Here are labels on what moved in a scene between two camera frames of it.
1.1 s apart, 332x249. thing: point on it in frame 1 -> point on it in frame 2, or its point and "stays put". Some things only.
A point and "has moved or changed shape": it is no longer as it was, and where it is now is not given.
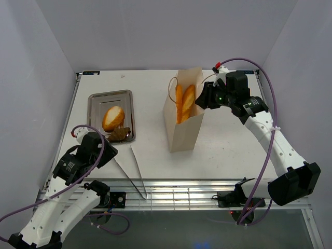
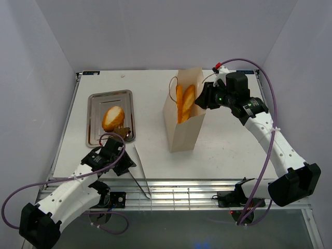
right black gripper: (205, 99) stays put
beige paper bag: (182, 136) stays put
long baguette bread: (179, 99) stays put
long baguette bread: (188, 99) stays put
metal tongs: (140, 175) has moved or changed shape
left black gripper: (110, 151) -> (127, 162)
